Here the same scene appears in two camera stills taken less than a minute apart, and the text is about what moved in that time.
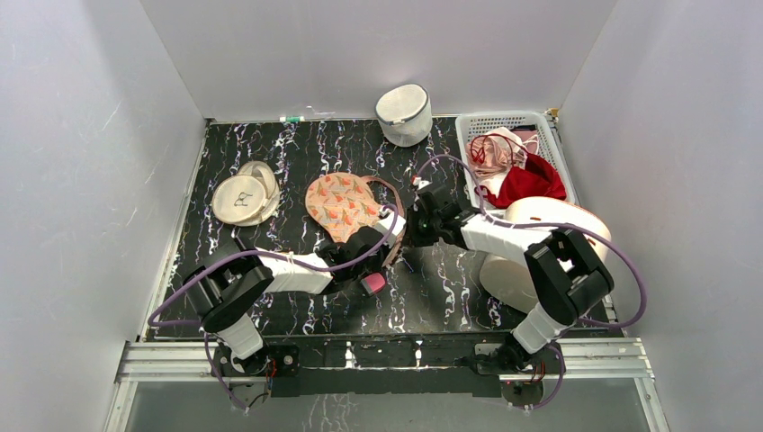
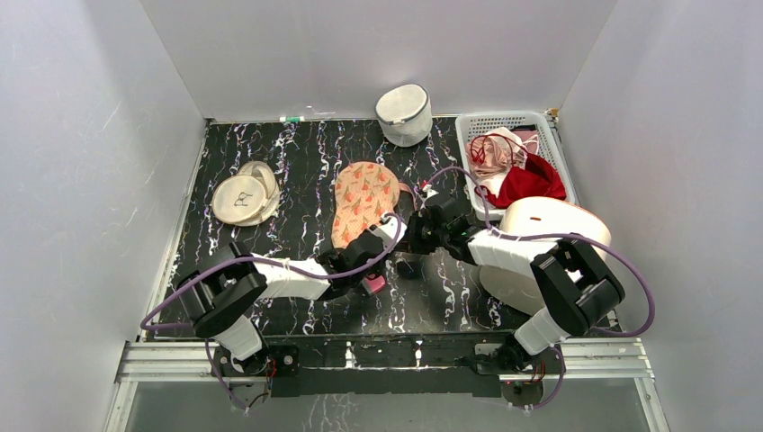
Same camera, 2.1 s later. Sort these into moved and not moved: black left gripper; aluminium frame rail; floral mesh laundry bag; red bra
Moved: floral mesh laundry bag
Not moved: red bra; aluminium frame rail; black left gripper
